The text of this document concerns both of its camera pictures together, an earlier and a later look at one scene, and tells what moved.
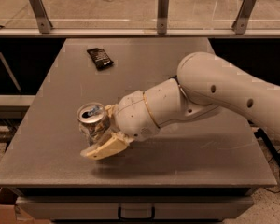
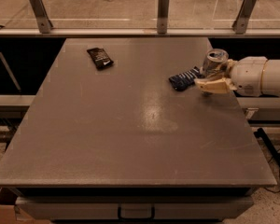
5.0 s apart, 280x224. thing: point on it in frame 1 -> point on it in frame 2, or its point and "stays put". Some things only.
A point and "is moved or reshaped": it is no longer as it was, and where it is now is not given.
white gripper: [134, 115] -> [248, 76]
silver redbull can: [94, 121] is moved or reshaped
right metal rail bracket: [239, 25] stays put
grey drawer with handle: [159, 208] stays put
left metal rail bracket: [39, 11] stays put
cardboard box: [6, 211] stays put
